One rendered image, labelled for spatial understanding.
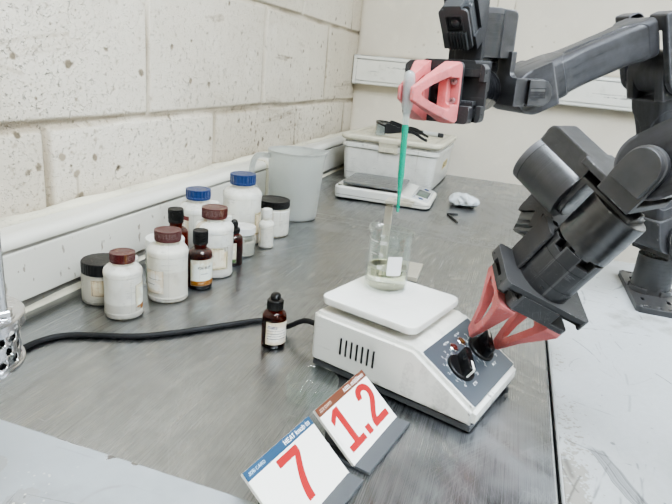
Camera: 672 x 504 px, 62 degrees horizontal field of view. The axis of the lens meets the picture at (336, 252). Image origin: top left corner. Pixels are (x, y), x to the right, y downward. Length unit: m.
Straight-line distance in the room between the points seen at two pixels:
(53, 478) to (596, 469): 0.47
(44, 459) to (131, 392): 0.12
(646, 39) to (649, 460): 0.56
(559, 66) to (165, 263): 0.58
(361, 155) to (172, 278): 1.04
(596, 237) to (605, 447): 0.21
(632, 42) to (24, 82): 0.80
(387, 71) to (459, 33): 1.35
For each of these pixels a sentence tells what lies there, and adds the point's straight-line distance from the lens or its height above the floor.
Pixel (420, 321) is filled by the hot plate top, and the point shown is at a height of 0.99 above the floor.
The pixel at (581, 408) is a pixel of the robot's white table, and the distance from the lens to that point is 0.69.
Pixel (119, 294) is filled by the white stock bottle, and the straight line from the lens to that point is 0.75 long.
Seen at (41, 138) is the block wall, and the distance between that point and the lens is 0.85.
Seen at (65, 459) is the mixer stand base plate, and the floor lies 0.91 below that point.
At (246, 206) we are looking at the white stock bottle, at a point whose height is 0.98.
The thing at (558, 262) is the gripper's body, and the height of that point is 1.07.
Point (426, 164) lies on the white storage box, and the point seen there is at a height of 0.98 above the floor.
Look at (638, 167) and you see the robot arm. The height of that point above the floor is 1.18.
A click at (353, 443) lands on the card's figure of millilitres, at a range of 0.53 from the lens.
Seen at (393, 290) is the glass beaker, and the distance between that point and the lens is 0.65.
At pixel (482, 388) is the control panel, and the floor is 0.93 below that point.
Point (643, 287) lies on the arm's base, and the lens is 1.10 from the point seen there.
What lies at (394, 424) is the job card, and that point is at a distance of 0.58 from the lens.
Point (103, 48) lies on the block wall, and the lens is 0.93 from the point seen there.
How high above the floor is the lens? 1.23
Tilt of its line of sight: 18 degrees down
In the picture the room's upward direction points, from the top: 6 degrees clockwise
